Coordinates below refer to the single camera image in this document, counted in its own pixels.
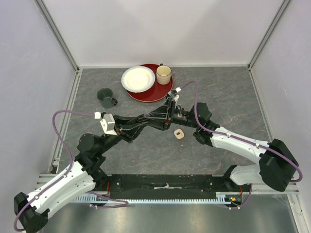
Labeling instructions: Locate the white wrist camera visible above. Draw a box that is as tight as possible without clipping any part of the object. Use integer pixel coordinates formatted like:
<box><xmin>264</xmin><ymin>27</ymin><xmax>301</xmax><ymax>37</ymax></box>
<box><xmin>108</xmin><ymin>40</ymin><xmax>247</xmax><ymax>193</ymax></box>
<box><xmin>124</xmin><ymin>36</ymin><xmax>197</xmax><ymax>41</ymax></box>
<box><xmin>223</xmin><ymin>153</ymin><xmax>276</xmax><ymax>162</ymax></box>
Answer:
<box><xmin>166</xmin><ymin>87</ymin><xmax>181</xmax><ymax>102</ymax></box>
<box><xmin>94</xmin><ymin>112</ymin><xmax>117</xmax><ymax>135</ymax></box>

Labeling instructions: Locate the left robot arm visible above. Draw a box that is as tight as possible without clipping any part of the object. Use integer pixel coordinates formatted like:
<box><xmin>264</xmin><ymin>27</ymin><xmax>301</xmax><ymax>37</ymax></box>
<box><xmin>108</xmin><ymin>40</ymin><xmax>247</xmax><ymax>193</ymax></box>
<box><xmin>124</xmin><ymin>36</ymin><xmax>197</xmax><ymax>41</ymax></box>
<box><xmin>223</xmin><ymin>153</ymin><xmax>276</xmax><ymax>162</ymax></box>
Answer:
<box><xmin>14</xmin><ymin>112</ymin><xmax>148</xmax><ymax>233</ymax></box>

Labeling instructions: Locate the pink earbud charging case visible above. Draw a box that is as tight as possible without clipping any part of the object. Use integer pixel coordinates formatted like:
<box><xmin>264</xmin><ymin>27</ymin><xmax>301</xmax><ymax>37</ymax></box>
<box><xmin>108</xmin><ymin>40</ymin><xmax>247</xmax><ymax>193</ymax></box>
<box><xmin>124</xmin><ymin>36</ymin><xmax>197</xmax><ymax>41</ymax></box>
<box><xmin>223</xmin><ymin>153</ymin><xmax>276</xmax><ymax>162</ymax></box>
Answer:
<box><xmin>174</xmin><ymin>129</ymin><xmax>185</xmax><ymax>140</ymax></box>

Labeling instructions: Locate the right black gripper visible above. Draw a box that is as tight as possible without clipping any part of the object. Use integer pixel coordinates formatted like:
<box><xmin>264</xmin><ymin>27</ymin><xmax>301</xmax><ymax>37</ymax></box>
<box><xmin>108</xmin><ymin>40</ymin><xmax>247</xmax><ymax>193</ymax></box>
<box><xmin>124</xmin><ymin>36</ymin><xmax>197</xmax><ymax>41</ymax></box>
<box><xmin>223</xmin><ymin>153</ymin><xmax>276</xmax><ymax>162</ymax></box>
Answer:
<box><xmin>144</xmin><ymin>97</ymin><xmax>199</xmax><ymax>132</ymax></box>

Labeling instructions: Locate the slotted cable duct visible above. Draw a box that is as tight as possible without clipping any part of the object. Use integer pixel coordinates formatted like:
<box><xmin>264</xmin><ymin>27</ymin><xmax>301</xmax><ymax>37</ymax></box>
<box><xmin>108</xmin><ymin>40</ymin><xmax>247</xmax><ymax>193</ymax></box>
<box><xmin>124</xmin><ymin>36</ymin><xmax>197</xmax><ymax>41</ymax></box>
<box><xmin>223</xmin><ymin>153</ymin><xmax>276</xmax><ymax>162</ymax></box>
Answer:
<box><xmin>72</xmin><ymin>193</ymin><xmax>237</xmax><ymax>204</ymax></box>

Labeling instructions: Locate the dark green mug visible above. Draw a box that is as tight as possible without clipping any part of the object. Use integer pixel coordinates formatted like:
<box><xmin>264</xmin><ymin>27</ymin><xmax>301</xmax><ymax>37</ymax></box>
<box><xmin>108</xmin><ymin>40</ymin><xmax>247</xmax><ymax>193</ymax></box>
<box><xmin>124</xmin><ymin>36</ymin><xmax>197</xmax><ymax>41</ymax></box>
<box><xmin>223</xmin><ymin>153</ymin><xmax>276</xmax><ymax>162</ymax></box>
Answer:
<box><xmin>96</xmin><ymin>88</ymin><xmax>118</xmax><ymax>109</ymax></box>

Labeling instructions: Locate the red round tray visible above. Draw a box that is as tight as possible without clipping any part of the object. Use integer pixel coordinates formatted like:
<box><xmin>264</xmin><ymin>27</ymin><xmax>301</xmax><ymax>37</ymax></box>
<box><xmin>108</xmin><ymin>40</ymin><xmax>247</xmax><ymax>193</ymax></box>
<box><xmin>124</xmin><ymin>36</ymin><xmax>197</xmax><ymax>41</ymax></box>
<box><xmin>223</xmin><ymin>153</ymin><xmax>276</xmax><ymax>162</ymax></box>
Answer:
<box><xmin>127</xmin><ymin>64</ymin><xmax>173</xmax><ymax>102</ymax></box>

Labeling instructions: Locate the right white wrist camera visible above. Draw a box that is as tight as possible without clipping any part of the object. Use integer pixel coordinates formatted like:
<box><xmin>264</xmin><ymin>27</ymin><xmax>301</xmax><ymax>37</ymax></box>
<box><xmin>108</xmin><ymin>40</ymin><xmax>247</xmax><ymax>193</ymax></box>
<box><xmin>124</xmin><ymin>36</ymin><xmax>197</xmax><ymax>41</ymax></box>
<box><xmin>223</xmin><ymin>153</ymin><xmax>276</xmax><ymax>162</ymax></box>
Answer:
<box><xmin>166</xmin><ymin>87</ymin><xmax>181</xmax><ymax>102</ymax></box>

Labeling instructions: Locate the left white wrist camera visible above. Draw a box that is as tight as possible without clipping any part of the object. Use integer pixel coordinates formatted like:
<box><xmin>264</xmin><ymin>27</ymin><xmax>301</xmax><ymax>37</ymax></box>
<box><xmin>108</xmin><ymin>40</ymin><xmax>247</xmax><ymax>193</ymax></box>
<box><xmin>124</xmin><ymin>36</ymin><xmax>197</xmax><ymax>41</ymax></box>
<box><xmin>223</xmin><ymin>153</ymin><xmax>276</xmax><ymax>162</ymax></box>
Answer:
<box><xmin>94</xmin><ymin>112</ymin><xmax>117</xmax><ymax>135</ymax></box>

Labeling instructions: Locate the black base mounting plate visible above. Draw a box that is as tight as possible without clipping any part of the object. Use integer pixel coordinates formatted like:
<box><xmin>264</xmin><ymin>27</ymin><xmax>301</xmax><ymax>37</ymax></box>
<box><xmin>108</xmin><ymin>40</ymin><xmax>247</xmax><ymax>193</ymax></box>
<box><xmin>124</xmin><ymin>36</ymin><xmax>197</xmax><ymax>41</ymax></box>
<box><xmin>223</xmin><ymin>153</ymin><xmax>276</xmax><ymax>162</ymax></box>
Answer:
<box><xmin>97</xmin><ymin>173</ymin><xmax>253</xmax><ymax>201</ymax></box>

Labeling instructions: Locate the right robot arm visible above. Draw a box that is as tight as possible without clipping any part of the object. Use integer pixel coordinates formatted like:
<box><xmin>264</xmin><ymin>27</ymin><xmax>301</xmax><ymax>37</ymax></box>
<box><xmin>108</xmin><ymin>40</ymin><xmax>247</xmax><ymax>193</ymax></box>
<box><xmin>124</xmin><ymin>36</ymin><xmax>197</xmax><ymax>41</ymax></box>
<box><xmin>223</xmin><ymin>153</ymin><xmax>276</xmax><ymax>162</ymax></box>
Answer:
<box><xmin>143</xmin><ymin>98</ymin><xmax>298</xmax><ymax>192</ymax></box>

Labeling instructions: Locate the beige ceramic cup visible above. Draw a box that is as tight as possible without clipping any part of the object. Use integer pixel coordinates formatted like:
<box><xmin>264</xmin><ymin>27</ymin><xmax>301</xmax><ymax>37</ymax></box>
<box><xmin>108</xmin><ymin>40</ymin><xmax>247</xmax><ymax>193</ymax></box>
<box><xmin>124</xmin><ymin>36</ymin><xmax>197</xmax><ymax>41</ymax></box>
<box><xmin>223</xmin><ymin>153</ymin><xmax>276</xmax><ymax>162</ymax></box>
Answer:
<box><xmin>156</xmin><ymin>64</ymin><xmax>172</xmax><ymax>85</ymax></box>

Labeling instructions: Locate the white paper plate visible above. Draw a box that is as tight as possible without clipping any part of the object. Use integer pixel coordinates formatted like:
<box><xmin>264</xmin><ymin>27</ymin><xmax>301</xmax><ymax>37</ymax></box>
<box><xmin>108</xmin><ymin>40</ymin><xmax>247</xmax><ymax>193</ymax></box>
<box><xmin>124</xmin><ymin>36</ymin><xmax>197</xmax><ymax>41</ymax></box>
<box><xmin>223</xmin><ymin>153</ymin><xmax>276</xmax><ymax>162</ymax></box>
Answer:
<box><xmin>121</xmin><ymin>66</ymin><xmax>156</xmax><ymax>93</ymax></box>

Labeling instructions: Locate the black earbud charging case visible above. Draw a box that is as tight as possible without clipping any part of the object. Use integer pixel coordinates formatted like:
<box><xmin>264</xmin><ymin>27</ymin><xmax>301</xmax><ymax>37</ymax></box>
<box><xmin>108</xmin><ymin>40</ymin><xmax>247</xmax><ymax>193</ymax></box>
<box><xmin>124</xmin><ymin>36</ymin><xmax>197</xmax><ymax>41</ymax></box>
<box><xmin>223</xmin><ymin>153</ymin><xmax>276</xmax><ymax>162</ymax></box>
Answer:
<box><xmin>136</xmin><ymin>116</ymin><xmax>149</xmax><ymax>122</ymax></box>

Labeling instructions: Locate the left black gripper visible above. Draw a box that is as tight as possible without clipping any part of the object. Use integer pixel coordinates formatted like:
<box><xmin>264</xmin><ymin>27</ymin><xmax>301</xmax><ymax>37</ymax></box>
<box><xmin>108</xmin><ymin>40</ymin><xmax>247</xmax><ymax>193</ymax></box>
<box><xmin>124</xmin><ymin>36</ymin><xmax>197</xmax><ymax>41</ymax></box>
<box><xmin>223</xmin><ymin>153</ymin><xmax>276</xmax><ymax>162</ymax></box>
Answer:
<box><xmin>98</xmin><ymin>114</ymin><xmax>150</xmax><ymax>154</ymax></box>

